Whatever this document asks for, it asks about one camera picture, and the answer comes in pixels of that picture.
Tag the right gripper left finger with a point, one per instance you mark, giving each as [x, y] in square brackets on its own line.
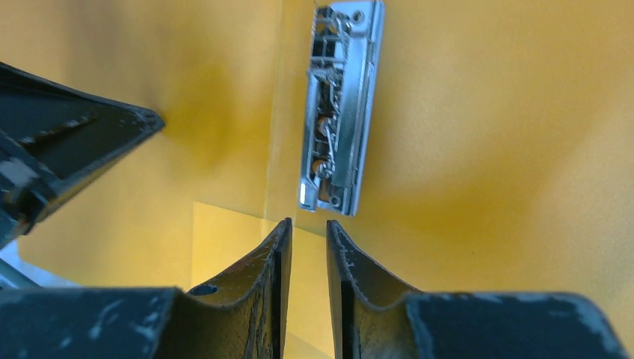
[238, 313]

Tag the orange plastic clip folder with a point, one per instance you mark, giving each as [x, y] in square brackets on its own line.
[500, 152]

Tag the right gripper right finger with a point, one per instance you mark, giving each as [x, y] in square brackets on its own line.
[377, 315]

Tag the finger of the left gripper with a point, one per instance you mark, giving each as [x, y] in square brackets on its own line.
[55, 141]

